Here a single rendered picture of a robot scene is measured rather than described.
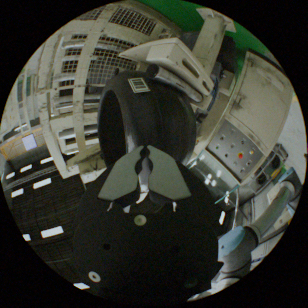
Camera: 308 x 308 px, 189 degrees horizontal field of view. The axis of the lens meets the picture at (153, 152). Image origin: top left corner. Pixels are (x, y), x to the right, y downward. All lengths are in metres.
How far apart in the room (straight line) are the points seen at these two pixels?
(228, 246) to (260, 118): 0.85
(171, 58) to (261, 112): 0.82
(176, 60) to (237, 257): 0.55
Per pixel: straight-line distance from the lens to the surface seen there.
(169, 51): 0.26
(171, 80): 0.30
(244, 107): 0.91
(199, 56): 0.71
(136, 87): 0.24
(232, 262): 0.38
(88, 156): 0.92
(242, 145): 0.95
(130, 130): 0.23
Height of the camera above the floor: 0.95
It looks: 36 degrees up
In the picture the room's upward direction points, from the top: 158 degrees counter-clockwise
